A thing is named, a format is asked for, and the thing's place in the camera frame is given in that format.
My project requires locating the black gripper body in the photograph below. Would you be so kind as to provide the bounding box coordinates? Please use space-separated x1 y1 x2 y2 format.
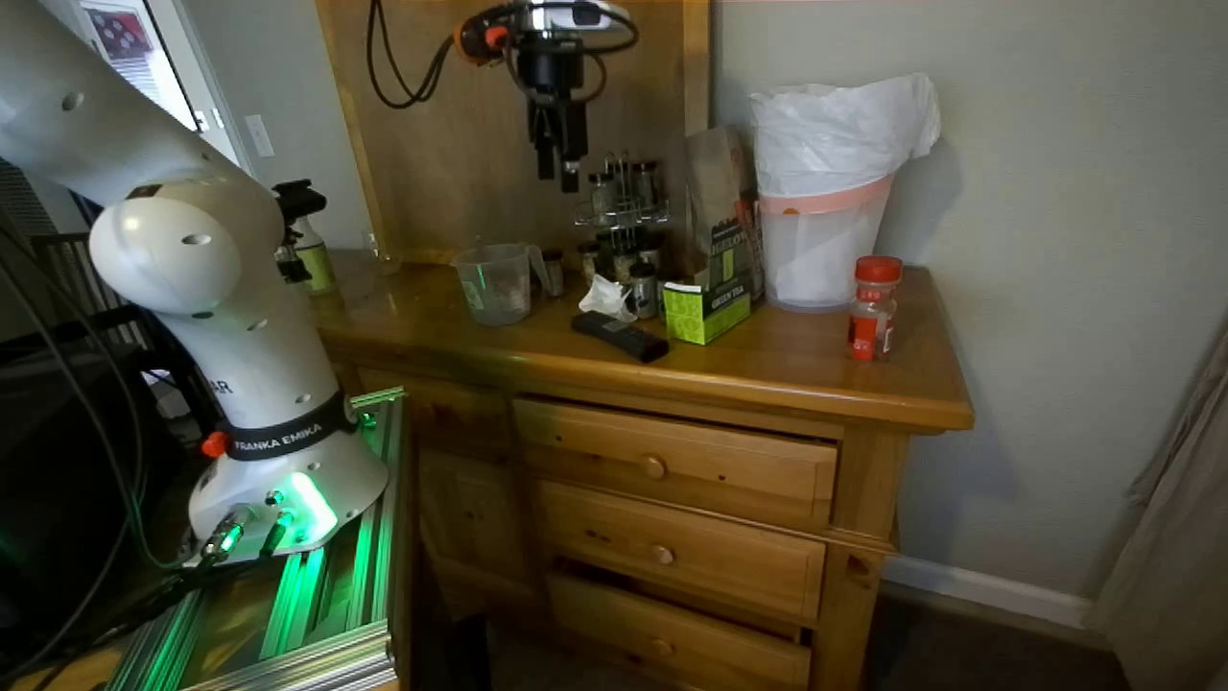
515 35 594 150

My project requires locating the white napkin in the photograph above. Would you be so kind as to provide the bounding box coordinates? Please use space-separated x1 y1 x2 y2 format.
577 274 641 328

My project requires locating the translucent white bin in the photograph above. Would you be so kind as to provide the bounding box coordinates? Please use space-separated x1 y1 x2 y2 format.
754 172 897 310

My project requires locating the wooden dresser back panel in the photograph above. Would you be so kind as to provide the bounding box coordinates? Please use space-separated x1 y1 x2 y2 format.
310 0 714 270

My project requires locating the clear plastic measuring jug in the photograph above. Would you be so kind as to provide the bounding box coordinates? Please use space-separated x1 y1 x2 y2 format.
455 243 538 330

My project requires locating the brown paper bag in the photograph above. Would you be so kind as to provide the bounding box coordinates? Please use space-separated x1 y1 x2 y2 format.
671 124 760 294

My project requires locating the black remote control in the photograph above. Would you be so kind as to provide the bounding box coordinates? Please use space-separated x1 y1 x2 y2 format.
568 309 671 366

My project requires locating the green cardboard box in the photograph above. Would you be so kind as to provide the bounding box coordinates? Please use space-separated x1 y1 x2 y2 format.
661 243 760 349

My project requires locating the spray bottle with black trigger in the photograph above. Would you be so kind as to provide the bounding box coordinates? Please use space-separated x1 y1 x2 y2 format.
268 178 343 300

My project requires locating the wooden dresser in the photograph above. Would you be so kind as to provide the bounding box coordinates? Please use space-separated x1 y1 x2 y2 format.
304 246 980 691

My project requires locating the wide wooden drawer with knob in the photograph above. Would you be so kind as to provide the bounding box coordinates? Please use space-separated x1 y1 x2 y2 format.
547 572 818 691
535 477 835 626
511 397 845 539

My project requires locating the aluminium extrusion robot stand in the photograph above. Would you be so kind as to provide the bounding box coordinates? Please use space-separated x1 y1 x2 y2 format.
107 384 415 691

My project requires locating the beige curtain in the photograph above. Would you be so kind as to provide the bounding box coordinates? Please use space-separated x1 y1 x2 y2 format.
1092 314 1228 691

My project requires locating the wire spice rack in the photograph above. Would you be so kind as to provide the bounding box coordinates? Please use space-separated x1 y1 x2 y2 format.
577 150 681 324

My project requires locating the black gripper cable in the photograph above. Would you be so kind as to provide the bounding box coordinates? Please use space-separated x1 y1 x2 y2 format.
364 0 460 117

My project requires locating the white wall light switch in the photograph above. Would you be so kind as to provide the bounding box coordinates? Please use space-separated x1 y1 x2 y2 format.
241 110 281 163

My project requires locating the white window frame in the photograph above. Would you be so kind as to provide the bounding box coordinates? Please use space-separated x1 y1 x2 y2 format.
70 0 251 169

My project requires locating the black cable bundle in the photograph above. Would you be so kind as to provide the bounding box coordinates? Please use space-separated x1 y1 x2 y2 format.
0 223 168 675

